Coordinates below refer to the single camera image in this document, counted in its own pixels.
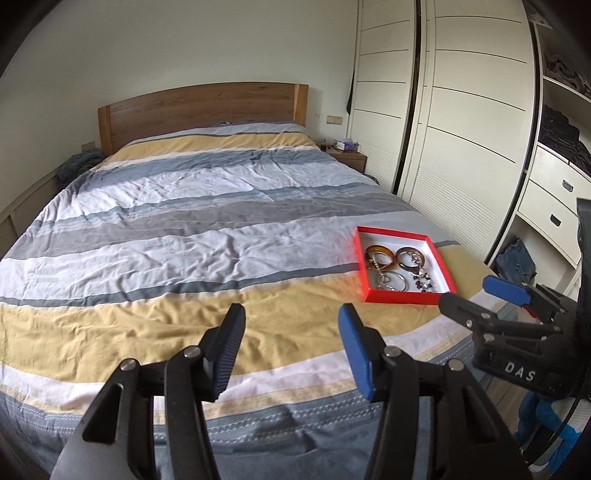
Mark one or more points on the white wardrobe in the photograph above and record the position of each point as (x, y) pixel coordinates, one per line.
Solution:
(461, 138)

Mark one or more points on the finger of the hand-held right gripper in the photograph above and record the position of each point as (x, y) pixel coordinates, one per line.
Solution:
(461, 311)
(505, 288)

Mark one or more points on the bed with striped duvet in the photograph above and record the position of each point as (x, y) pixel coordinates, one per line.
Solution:
(184, 230)

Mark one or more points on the purple tissue box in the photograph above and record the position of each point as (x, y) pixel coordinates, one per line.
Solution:
(347, 145)

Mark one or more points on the blue jeans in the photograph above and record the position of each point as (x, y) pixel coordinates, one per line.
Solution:
(517, 261)

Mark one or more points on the dark brown bangle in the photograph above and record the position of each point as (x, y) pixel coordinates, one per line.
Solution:
(406, 266)

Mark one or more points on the silver twisted bangle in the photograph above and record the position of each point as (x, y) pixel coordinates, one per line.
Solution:
(405, 282)

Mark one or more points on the white drawer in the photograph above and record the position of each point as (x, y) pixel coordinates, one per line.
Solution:
(540, 212)
(549, 177)

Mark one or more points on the beige wall switch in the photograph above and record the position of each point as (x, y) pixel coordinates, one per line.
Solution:
(334, 120)

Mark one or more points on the wooden headboard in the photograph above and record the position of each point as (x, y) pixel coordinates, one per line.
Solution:
(207, 106)

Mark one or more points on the amber translucent bangle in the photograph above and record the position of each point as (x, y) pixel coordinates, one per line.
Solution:
(375, 249)

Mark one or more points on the grey-blue knit cloth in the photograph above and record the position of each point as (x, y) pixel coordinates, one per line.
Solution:
(81, 164)

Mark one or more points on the dark folded clothes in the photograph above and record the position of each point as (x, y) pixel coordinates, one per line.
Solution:
(565, 134)

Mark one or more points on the wooden nightstand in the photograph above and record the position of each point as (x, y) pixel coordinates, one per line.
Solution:
(353, 162)

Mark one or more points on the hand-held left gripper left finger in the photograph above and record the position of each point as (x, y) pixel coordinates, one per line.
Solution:
(228, 355)

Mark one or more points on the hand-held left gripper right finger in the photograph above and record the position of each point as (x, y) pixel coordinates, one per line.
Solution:
(354, 353)

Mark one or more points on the red jewelry box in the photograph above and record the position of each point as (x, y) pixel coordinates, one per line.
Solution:
(401, 297)

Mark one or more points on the blue shoe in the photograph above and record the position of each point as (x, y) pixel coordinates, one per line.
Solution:
(547, 424)

